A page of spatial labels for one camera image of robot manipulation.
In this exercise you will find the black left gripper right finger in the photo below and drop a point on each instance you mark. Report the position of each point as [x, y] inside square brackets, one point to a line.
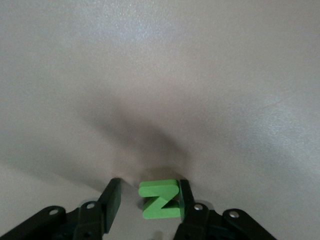
[192, 220]

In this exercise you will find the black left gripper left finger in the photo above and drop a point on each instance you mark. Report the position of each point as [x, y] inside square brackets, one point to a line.
[110, 202]

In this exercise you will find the green letter N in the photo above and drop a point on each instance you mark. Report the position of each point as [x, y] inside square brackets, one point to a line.
[157, 188]

